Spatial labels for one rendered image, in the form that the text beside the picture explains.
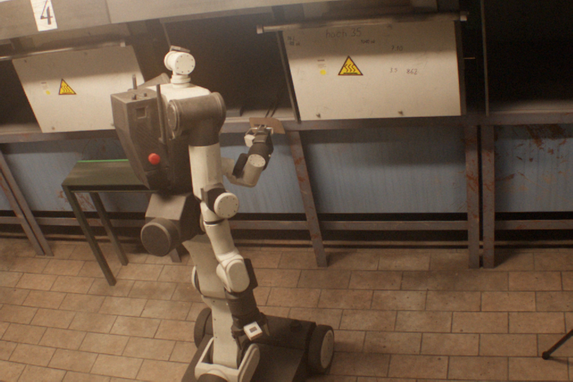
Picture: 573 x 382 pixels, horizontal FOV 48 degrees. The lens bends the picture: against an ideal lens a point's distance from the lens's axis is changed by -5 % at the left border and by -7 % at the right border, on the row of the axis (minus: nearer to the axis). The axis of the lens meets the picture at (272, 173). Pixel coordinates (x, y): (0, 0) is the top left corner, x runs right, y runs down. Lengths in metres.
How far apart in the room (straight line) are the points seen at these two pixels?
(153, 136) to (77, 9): 0.67
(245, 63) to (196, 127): 1.45
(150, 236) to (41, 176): 1.65
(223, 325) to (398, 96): 1.07
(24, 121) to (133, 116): 1.60
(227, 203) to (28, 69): 1.34
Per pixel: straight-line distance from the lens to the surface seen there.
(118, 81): 2.83
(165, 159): 2.10
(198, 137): 1.95
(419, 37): 2.41
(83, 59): 2.86
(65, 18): 2.56
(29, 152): 3.62
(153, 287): 3.54
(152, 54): 2.85
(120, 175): 3.15
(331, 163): 2.99
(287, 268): 3.39
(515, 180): 2.98
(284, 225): 3.28
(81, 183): 3.21
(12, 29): 2.71
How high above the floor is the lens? 2.33
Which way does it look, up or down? 36 degrees down
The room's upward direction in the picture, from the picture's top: 14 degrees counter-clockwise
